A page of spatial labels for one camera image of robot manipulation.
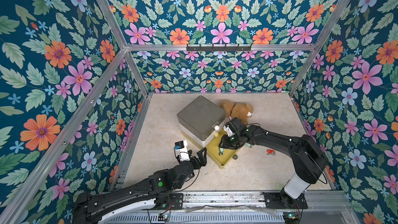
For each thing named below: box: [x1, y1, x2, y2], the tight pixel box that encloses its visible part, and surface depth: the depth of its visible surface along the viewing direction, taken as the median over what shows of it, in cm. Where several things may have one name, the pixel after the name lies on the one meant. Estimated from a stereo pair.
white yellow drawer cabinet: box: [176, 113, 239, 157], surface depth 82 cm
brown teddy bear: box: [219, 99, 254, 124], surface depth 98 cm
